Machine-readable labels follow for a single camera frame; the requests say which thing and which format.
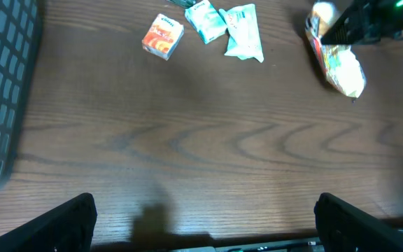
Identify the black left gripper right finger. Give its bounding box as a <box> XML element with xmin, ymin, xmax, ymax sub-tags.
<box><xmin>314</xmin><ymin>192</ymin><xmax>403</xmax><ymax>252</ymax></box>

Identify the orange tissue pack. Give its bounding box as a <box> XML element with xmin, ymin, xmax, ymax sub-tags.
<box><xmin>142</xmin><ymin>13</ymin><xmax>184</xmax><ymax>60</ymax></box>

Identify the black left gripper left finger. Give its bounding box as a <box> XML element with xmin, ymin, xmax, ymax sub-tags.
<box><xmin>0</xmin><ymin>192</ymin><xmax>97</xmax><ymax>252</ymax></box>

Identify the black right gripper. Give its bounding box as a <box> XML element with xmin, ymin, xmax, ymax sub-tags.
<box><xmin>320</xmin><ymin>0</ymin><xmax>403</xmax><ymax>46</ymax></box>

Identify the dark green round-logo packet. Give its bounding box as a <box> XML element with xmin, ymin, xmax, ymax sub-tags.
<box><xmin>167</xmin><ymin>0</ymin><xmax>197</xmax><ymax>8</ymax></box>

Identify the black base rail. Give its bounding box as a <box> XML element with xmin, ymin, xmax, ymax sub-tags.
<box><xmin>173</xmin><ymin>237</ymin><xmax>325</xmax><ymax>252</ymax></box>

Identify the teal wet wipes pack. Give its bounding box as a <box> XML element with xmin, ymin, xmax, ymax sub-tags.
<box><xmin>219</xmin><ymin>3</ymin><xmax>264</xmax><ymax>63</ymax></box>

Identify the small teal tissue pack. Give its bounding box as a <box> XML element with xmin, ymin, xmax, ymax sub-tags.
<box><xmin>185</xmin><ymin>0</ymin><xmax>227</xmax><ymax>44</ymax></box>

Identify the dark grey plastic basket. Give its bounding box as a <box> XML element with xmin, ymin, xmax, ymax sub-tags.
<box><xmin>0</xmin><ymin>0</ymin><xmax>44</xmax><ymax>190</ymax></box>

